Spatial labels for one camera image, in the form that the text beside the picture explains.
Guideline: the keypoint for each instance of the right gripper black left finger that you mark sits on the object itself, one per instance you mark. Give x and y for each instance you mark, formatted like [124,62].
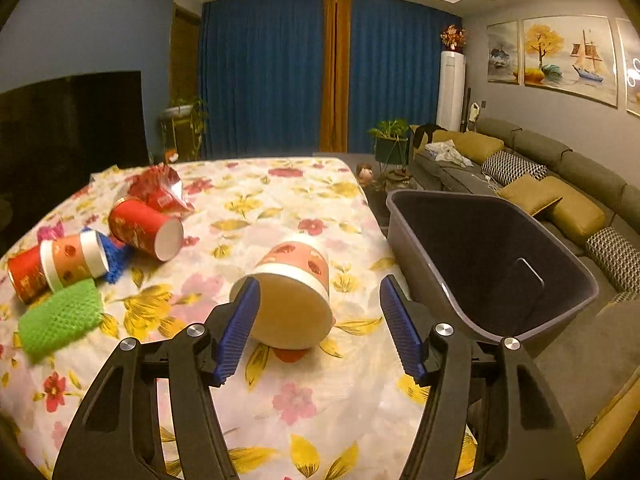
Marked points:
[115,433]

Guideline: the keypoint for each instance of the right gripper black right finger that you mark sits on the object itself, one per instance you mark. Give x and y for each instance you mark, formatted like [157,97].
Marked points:
[523,432]

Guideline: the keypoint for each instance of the green foam fruit net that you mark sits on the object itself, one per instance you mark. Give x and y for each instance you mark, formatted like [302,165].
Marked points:
[66,316]

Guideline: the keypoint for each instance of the red paper cup gold pattern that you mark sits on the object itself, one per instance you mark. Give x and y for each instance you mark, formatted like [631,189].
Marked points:
[138,225]

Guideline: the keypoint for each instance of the pink paper cup white rim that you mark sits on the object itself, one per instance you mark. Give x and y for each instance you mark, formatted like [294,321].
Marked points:
[294,311]

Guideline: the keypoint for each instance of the red snack wrapper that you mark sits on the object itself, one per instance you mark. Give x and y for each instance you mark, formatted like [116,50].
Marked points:
[160,187]

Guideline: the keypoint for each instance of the blue foam fruit net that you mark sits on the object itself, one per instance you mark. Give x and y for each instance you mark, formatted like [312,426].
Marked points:
[118,256]

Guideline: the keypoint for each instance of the dark grey trash bin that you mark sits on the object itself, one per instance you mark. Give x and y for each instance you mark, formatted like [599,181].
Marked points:
[486,267]

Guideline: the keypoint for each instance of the grey sectional sofa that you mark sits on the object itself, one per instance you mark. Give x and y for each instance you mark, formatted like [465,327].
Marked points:
[593,364]

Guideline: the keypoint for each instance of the floral tablecloth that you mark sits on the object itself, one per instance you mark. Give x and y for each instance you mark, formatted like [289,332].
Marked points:
[344,409]

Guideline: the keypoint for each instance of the patterned cushion near corner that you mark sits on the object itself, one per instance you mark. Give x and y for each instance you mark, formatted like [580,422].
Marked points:
[616,257]

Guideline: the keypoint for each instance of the mustard cushion large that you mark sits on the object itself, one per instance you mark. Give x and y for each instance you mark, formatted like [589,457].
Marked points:
[576,216]

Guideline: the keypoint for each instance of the mustard cushion front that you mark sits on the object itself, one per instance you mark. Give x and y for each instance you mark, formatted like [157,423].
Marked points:
[531,195]

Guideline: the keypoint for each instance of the patterned black white cushion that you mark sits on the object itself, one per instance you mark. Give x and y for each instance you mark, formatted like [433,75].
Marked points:
[505,168]

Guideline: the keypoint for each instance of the mustard cushion far end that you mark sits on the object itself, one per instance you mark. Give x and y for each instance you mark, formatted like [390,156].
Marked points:
[472,145]

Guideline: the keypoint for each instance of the white cloth on sofa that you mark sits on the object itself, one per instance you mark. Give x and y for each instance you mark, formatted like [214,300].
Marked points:
[446,152]

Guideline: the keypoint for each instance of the black television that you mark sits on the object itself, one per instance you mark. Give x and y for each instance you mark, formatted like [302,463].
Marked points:
[56,133]

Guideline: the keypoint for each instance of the potted plant on coffee table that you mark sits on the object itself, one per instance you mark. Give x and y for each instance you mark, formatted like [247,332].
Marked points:
[391,142]

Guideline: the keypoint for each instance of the white standing air conditioner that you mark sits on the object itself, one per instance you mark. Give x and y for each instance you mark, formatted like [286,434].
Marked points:
[451,90]

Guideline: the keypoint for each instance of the plant on stand by curtain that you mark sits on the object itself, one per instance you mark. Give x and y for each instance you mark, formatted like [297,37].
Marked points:
[183,127]

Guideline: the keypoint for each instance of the centre tree and sailboat painting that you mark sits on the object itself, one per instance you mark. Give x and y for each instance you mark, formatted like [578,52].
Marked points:
[572,54]

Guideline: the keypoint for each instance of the blue curtains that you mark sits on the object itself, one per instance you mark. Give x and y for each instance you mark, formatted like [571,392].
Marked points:
[261,65]

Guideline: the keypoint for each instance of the left landscape painting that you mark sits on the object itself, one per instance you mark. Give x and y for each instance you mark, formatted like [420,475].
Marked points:
[503,62]

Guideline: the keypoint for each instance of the landscape painting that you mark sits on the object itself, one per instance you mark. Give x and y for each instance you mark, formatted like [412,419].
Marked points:
[503,62]
[630,43]

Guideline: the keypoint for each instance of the red flower arrangement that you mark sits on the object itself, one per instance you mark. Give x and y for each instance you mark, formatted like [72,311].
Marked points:
[453,38]

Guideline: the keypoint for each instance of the right landscape painting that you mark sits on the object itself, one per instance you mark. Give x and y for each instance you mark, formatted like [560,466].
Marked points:
[630,43]

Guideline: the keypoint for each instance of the orange centre curtain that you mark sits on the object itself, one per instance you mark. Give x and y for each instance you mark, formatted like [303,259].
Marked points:
[337,21]

